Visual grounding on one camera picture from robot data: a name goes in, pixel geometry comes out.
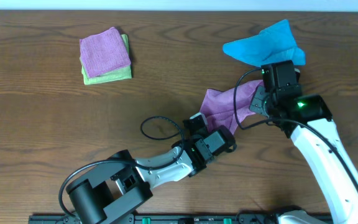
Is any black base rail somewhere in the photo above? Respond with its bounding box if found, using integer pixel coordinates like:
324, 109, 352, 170
28, 211, 278, 224

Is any folded purple cloth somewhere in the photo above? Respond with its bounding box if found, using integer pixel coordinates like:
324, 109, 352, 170
80, 27, 131, 78

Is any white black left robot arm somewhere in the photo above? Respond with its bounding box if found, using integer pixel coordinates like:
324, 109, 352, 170
58, 113, 233, 223

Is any blue microfiber cloth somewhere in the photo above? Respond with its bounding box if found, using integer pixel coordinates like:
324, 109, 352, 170
223, 19, 306, 67

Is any purple microfiber cloth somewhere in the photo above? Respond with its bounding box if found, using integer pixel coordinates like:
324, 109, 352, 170
200, 80, 264, 134

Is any folded green cloth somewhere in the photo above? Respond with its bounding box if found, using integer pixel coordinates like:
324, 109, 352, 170
80, 34, 132, 85

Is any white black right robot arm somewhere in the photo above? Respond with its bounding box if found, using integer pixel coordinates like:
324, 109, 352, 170
249, 86, 358, 223

